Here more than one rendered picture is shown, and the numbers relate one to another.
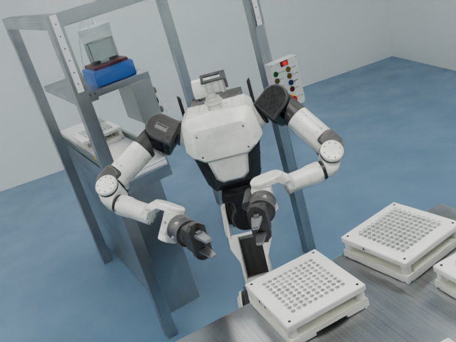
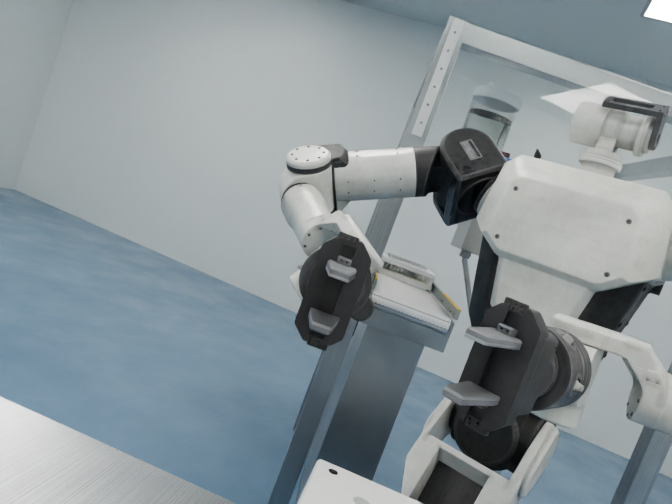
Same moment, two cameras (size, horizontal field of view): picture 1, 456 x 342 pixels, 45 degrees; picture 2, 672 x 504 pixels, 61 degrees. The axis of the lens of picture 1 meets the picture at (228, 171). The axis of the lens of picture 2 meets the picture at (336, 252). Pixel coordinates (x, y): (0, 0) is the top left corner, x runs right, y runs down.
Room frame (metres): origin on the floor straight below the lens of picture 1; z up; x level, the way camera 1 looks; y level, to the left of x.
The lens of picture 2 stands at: (0.91, -0.12, 1.15)
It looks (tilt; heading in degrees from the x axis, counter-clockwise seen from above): 5 degrees down; 26
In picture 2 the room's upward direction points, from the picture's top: 20 degrees clockwise
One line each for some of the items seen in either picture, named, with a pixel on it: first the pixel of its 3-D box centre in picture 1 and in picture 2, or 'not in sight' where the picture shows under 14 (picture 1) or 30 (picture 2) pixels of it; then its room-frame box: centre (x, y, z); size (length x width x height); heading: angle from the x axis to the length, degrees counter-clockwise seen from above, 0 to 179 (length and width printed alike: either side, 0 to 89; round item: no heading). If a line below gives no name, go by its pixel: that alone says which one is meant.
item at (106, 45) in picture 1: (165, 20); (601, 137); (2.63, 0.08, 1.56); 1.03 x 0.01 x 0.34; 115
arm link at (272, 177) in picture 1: (272, 186); (600, 367); (1.65, -0.13, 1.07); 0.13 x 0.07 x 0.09; 98
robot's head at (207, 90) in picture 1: (208, 89); (607, 135); (1.88, -0.01, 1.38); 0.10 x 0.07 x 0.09; 84
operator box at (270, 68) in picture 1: (285, 83); not in sight; (2.83, -0.42, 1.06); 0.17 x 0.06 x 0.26; 115
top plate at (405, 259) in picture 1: (399, 232); not in sight; (1.39, -0.44, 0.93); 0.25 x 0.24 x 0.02; 118
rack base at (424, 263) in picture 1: (401, 245); not in sight; (1.39, -0.44, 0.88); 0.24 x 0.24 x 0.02; 28
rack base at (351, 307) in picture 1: (306, 300); not in sight; (1.27, -0.11, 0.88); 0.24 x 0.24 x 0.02; 19
